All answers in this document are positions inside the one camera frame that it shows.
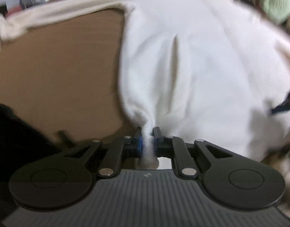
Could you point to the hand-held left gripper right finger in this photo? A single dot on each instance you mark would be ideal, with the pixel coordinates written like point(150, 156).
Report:
point(155, 143)

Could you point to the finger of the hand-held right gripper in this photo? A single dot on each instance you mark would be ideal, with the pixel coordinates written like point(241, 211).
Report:
point(285, 105)

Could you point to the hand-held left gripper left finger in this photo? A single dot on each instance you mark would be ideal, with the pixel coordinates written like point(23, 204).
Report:
point(140, 143)

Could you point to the white garment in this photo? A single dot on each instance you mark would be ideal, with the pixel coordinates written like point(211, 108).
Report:
point(182, 80)

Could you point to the dark cloth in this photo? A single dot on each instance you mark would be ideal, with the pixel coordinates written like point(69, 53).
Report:
point(14, 141)

